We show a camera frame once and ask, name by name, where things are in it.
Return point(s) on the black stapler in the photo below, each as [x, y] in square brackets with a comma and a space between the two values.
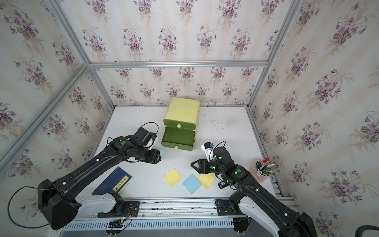
[222, 185]

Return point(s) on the green three-drawer cabinet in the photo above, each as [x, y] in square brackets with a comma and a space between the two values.
[180, 124]

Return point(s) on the pink pen holder cup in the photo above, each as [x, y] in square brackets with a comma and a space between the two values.
[262, 170]

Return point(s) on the blue sticky note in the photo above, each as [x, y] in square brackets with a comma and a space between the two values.
[191, 184]
[160, 154]

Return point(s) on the dark blue book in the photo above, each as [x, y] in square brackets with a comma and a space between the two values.
[114, 183]

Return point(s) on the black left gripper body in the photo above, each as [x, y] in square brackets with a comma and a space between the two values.
[150, 156]

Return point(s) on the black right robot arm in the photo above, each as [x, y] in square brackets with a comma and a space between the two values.
[250, 197]

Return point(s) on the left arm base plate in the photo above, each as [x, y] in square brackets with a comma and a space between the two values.
[122, 208]

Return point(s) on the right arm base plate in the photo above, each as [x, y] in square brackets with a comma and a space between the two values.
[230, 206]

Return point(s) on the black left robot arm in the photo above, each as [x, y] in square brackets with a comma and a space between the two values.
[58, 201]

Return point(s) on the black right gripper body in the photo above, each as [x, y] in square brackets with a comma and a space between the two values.
[208, 167]

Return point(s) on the yellow sticky note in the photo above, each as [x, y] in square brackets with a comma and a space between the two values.
[206, 180]
[172, 177]

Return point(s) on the small circuit board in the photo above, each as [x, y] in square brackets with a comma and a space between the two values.
[116, 224]

